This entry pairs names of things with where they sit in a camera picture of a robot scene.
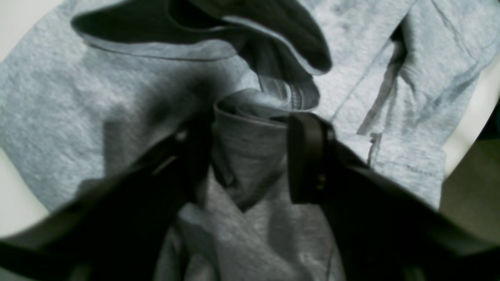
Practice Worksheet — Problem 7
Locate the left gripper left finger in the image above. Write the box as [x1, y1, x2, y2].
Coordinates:
[1, 114, 211, 281]

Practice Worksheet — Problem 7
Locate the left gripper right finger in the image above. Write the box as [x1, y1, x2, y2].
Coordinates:
[287, 112, 500, 281]

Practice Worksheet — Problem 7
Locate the grey T-shirt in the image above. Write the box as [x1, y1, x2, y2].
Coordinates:
[1, 0, 499, 281]

